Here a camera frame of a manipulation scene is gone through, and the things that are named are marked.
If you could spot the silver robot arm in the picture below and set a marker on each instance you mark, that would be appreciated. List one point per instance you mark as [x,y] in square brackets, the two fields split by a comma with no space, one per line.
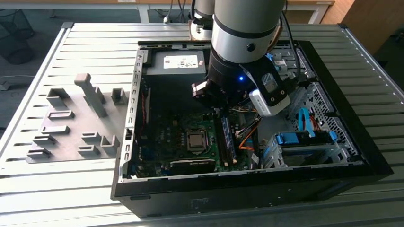
[243,23]

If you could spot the gray power supply unit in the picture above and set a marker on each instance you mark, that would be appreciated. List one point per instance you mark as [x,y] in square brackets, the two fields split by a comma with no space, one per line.
[174,80]

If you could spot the metal drive cage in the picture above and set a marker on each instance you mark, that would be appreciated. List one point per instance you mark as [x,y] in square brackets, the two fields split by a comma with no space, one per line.
[285,68]

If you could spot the CPU socket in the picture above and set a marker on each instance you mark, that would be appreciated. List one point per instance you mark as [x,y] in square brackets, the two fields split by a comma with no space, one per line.
[197,140]

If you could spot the blue carrier with black disk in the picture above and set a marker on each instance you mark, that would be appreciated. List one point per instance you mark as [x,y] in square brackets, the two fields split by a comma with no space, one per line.
[289,138]

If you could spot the green motherboard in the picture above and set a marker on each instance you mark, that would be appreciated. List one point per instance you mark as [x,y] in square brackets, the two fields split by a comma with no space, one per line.
[170,146]

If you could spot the black graphics card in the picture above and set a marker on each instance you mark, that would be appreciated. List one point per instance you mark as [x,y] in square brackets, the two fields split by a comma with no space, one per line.
[193,166]

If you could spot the metal disk bay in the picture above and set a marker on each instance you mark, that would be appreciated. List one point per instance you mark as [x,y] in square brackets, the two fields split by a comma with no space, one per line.
[315,153]

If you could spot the black open PC case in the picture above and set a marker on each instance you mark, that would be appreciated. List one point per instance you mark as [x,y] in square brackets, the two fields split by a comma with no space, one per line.
[221,196]

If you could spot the gray parts rack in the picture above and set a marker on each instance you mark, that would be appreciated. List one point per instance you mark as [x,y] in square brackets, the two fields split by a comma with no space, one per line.
[79,123]

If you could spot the brown wooden cabinet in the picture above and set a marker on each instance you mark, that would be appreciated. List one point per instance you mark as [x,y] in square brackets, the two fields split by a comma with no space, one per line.
[373,21]

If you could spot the pale chair base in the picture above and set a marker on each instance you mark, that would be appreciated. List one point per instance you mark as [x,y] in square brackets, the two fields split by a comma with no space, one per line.
[6,84]

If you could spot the black camera bracket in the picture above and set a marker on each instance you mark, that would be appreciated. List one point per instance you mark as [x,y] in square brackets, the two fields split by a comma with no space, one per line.
[262,71]

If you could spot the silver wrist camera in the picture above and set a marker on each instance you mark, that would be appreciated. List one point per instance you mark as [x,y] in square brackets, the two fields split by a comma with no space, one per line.
[263,108]

